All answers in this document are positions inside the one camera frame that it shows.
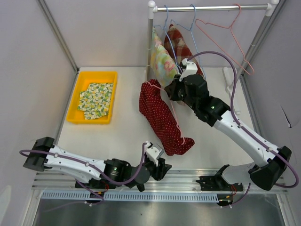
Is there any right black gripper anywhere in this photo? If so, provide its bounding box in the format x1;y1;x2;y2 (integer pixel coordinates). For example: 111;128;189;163
165;75;198;111

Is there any red polka dot skirt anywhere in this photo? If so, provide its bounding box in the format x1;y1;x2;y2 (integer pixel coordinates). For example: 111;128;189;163
139;79;195;156

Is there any pink wire hanger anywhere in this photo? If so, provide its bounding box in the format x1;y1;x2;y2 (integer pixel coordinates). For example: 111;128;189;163
194;3;254;75
146;81;185;145

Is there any lemon print cloth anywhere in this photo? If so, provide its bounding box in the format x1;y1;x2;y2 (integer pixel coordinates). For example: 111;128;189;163
77;83;113;120

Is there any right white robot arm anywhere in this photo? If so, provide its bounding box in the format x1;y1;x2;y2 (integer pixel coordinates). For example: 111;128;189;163
164;74;292;191

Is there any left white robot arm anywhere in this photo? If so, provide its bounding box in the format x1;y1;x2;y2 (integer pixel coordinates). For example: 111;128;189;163
19;137;172;192

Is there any pastel floral skirt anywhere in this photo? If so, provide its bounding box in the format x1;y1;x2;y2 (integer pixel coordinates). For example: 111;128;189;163
150;27;176;87

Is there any red plaid skirt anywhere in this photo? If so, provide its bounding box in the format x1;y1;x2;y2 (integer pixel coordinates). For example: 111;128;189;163
162;24;192;81

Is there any yellow plastic tray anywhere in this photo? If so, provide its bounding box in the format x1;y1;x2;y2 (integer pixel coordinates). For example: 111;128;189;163
66;71;118;124

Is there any metal clothes rack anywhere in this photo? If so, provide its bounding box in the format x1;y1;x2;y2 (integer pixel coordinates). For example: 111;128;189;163
146;0;285;95

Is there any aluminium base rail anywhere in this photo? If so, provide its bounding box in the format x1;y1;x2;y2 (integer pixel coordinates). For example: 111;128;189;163
32;166;287;196

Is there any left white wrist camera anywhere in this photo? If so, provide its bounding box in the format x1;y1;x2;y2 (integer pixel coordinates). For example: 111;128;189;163
144;141;165;166

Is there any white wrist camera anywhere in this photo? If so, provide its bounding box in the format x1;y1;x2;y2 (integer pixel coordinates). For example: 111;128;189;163
144;141;165;166
179;58;198;81

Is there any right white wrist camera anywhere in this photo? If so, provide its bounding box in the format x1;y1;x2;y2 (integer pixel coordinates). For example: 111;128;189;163
179;58;198;81

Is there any blue wire hanger right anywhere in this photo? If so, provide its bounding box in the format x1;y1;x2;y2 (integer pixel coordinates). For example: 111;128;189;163
169;4;207;78

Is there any blue wire hanger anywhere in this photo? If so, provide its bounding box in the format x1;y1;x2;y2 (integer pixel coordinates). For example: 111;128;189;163
153;5;183;74
169;4;207;78

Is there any blue wire hanger left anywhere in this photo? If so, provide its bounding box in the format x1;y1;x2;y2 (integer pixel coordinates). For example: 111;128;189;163
153;5;183;74

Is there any white slotted cable duct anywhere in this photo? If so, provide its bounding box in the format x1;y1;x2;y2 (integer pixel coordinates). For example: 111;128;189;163
41;190;227;203

